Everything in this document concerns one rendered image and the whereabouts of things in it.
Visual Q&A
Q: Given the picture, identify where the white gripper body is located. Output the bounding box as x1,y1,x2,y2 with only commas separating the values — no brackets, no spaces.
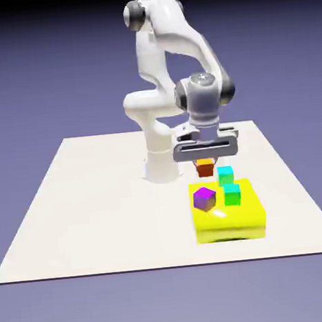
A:
171,136,239,164

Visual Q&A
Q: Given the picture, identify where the small orange cube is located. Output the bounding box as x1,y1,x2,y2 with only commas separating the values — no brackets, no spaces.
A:
194,157,217,179

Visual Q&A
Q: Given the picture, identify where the small green cube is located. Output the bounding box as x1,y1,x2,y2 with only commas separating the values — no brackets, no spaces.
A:
222,183,243,208
216,165,235,188

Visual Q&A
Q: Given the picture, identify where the small purple cube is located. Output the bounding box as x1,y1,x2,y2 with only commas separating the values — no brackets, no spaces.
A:
192,185,219,214

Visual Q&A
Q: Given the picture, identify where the large yellow box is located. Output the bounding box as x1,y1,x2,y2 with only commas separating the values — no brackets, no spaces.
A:
188,176,270,245

